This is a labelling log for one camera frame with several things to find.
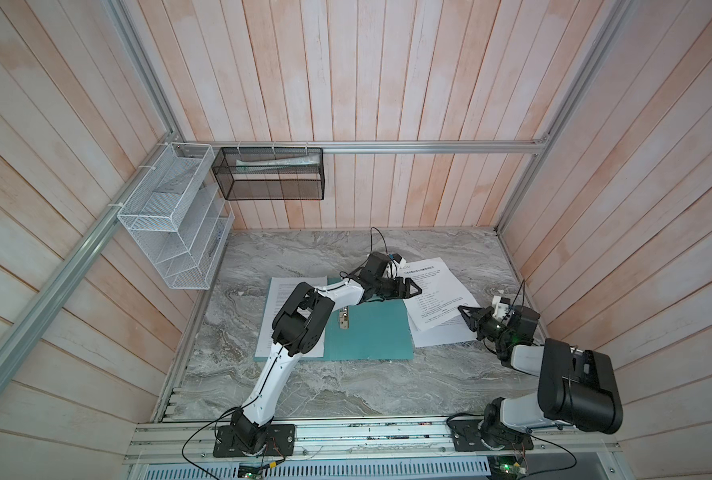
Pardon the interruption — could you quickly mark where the printed paper sheet dense text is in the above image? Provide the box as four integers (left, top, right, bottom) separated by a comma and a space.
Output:
255, 275, 330, 360

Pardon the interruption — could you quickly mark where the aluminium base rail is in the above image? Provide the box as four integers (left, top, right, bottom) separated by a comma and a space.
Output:
123, 416, 622, 465

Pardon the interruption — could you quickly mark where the black mesh basket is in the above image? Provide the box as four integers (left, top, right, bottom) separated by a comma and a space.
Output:
212, 146, 326, 201

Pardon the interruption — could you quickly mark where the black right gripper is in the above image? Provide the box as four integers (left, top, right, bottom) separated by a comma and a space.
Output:
459, 304, 510, 346

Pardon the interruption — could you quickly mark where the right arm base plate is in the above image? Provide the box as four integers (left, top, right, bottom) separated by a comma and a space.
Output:
447, 417, 534, 452

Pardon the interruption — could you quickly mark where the white wire mesh shelf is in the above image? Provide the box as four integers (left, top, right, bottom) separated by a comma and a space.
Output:
118, 143, 235, 290

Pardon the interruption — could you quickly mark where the green file folder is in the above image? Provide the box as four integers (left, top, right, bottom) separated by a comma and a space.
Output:
254, 277, 414, 362

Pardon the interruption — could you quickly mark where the metal folder clip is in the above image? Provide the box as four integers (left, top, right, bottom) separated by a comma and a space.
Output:
338, 306, 350, 330

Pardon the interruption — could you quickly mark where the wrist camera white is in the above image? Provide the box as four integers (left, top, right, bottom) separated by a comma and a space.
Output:
491, 296, 512, 321
388, 253, 406, 269

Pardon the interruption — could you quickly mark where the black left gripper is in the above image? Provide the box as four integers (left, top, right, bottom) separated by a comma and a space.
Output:
373, 276, 422, 299

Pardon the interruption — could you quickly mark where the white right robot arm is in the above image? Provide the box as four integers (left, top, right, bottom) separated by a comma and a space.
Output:
458, 297, 624, 450

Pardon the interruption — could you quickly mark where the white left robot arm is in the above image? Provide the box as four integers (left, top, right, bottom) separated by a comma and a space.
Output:
228, 252, 423, 456

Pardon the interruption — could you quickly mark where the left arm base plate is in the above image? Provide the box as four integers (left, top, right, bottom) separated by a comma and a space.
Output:
213, 424, 296, 458

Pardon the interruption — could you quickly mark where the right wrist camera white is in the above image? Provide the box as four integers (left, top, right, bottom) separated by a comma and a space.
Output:
491, 296, 512, 321

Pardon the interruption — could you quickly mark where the horizontal aluminium frame bar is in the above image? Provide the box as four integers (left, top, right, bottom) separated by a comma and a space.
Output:
193, 140, 547, 154

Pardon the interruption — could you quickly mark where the left aluminium frame bar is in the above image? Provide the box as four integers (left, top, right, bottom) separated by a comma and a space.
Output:
0, 131, 181, 396

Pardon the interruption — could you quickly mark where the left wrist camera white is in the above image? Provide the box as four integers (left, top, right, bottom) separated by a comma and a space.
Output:
388, 253, 406, 269

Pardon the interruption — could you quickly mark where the printed paper sheet with title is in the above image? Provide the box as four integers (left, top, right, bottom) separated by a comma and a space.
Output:
399, 258, 479, 331

